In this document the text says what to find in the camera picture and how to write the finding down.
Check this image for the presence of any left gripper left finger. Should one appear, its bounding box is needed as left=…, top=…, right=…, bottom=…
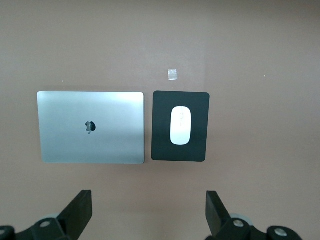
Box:
left=16, top=189, right=93, bottom=240

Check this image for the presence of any black mouse pad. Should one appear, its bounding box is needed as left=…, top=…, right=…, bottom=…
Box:
left=151, top=90, right=211, bottom=162

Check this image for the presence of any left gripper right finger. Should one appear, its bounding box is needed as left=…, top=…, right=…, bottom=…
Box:
left=205, top=190, right=269, bottom=240

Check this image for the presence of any white computer mouse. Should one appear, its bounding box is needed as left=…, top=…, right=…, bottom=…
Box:
left=169, top=105, right=193, bottom=146

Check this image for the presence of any silver closed laptop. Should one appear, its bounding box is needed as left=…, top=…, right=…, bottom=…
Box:
left=36, top=91, right=146, bottom=165

